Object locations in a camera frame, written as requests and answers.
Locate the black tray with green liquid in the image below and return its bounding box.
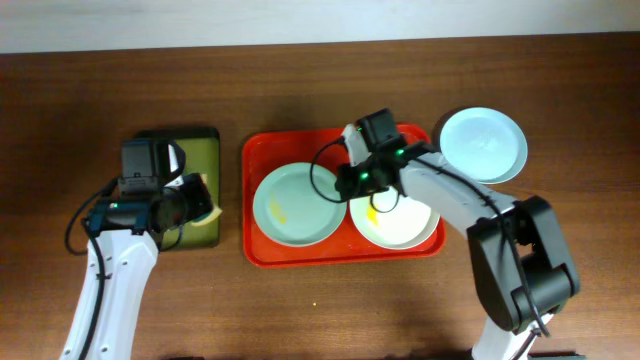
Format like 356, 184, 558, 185
134, 127, 221, 251

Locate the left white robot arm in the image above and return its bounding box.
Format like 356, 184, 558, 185
61, 138, 220, 359

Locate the light green plate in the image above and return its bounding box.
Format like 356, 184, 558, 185
252, 162, 347, 247

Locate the light blue plate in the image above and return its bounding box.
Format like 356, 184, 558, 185
438, 107, 528, 184

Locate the green and yellow sponge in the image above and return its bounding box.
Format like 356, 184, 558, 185
191, 173, 222, 227

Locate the red plastic serving tray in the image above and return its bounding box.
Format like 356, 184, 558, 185
242, 128, 446, 268

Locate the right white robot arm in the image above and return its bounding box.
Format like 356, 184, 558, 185
335, 109, 581, 359

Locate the white plate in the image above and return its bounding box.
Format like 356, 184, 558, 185
349, 188, 440, 250

